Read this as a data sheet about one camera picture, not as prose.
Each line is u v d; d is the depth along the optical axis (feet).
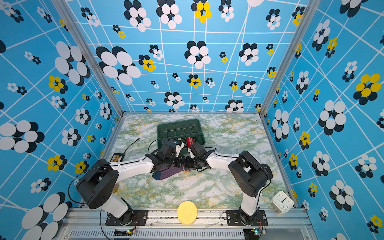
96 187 1.46
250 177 1.54
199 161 2.31
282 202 2.48
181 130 3.74
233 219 2.41
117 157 3.07
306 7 2.31
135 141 3.38
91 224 2.38
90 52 2.79
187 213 2.37
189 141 3.16
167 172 2.88
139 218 2.42
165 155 2.28
